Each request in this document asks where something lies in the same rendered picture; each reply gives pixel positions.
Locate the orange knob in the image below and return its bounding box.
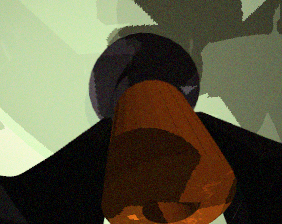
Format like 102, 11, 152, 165
101, 80, 237, 224

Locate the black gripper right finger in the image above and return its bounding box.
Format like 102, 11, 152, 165
196, 112, 282, 224

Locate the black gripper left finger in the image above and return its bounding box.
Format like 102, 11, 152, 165
0, 119, 113, 224

